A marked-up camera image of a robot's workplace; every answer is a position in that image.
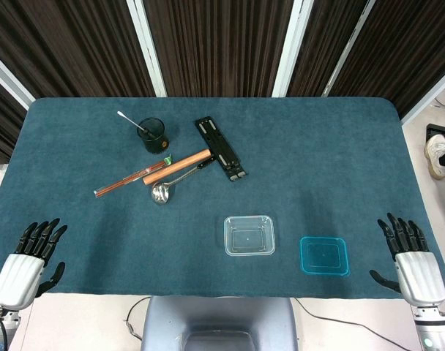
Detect black mesh pen cup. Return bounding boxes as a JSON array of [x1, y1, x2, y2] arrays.
[[136, 116, 171, 154]]

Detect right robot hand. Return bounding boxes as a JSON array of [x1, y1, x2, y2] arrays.
[[369, 213, 445, 307]]

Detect black floor tray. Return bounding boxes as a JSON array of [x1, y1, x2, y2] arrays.
[[425, 123, 445, 147]]

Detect black hinged clamp tool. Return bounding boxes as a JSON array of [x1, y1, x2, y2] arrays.
[[195, 116, 250, 182]]

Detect black floor cable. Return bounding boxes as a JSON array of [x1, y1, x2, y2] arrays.
[[124, 295, 152, 341], [293, 298, 414, 351]]

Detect blue translucent plastic lid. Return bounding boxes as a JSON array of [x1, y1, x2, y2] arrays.
[[299, 235, 351, 276]]

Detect packaged red-brown chopsticks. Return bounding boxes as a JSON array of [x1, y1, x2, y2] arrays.
[[94, 155, 174, 200]]

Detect dark brown screen panel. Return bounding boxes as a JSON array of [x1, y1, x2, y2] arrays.
[[288, 0, 368, 98], [143, 0, 295, 98], [0, 75, 28, 165], [330, 0, 445, 118], [0, 0, 156, 99]]

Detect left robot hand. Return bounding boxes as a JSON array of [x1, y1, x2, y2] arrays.
[[0, 218, 68, 310]]

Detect wooden rolling pin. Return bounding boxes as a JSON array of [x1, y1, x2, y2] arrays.
[[142, 148, 212, 186]]

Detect steel ladle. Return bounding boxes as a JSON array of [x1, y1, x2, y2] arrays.
[[151, 159, 213, 206]]

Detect white screen frame post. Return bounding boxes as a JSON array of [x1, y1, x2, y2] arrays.
[[0, 47, 37, 110], [401, 61, 445, 125], [323, 0, 375, 98], [272, 0, 315, 98], [126, 0, 168, 98]]

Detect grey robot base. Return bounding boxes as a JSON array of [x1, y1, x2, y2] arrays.
[[141, 295, 299, 351]]

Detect clear plastic food container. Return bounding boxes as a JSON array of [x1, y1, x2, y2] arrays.
[[222, 214, 276, 257]]

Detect blue table cloth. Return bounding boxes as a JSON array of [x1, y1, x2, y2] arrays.
[[0, 97, 445, 298]]

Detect white sneaker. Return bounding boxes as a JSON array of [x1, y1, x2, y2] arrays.
[[424, 134, 445, 180]]

